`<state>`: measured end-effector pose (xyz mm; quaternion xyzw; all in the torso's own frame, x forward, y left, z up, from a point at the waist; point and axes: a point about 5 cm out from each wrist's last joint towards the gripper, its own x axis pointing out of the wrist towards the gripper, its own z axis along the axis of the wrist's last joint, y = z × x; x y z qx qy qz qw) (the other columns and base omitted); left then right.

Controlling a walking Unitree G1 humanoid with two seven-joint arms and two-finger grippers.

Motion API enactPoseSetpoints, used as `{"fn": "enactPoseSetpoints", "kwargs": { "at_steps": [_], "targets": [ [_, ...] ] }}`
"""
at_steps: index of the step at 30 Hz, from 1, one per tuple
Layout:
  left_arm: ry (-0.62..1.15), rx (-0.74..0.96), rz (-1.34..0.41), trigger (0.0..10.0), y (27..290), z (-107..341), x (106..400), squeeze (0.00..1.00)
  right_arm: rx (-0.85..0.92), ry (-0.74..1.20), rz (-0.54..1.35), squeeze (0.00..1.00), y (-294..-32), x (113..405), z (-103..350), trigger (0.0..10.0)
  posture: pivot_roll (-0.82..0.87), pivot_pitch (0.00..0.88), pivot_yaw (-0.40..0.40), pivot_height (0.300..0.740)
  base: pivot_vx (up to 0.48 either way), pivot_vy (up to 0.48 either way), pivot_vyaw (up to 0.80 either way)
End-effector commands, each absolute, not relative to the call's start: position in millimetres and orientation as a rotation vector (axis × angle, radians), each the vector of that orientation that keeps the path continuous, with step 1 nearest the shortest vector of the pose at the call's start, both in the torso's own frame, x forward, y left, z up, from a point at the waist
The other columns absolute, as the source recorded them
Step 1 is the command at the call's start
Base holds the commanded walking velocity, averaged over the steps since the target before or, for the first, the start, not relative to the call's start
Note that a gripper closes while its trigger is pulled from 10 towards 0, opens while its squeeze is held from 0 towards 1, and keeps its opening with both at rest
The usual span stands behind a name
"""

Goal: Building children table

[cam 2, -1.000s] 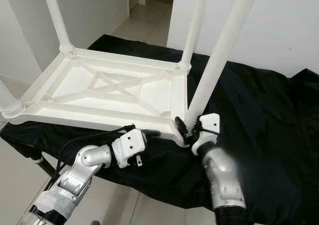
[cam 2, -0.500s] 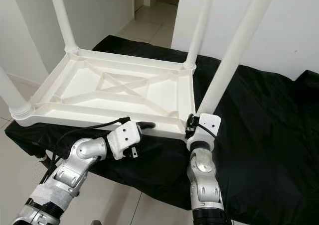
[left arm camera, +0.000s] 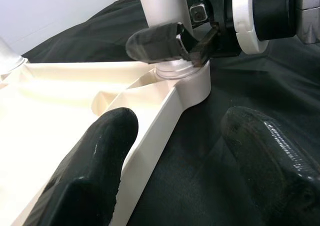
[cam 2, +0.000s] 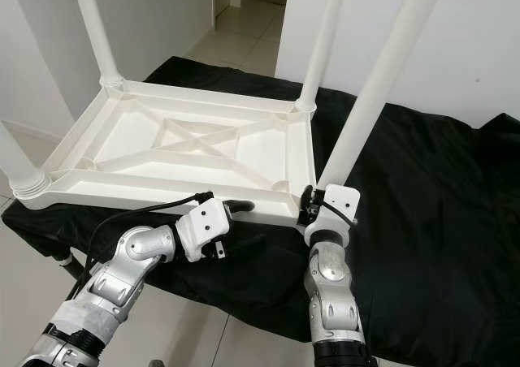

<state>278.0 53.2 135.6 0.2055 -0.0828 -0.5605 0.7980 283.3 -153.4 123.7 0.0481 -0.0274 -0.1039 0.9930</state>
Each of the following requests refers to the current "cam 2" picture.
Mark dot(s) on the white plastic table top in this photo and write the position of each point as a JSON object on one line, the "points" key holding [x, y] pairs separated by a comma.
{"points": [[122, 140]]}

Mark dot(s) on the white plastic table leg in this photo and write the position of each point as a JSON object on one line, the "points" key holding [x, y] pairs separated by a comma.
{"points": [[321, 42], [97, 34], [382, 83], [20, 172]]}

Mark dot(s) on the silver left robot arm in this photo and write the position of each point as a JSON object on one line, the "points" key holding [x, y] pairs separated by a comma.
{"points": [[130, 274]]}

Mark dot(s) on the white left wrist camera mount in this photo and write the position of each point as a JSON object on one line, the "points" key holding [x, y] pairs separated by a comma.
{"points": [[205, 225]]}

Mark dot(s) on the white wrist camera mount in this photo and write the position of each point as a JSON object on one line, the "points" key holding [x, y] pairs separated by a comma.
{"points": [[340, 203], [205, 225]]}

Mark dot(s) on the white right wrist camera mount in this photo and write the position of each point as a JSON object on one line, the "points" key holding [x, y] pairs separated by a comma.
{"points": [[340, 203]]}

